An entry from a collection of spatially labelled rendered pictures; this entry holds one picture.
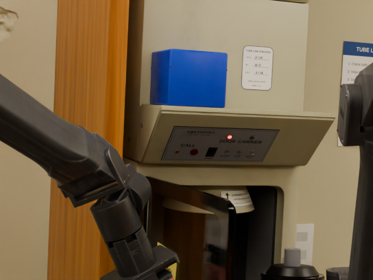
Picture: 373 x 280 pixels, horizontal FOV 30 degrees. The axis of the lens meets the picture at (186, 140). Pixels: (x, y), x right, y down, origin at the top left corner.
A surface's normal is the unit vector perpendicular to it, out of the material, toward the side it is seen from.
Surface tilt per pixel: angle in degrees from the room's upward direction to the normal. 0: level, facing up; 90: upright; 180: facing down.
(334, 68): 90
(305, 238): 90
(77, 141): 64
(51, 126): 68
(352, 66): 90
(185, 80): 90
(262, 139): 135
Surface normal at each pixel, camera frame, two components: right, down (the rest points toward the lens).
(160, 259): -0.36, -0.90
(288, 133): 0.21, 0.75
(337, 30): 0.35, 0.07
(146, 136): -0.94, -0.03
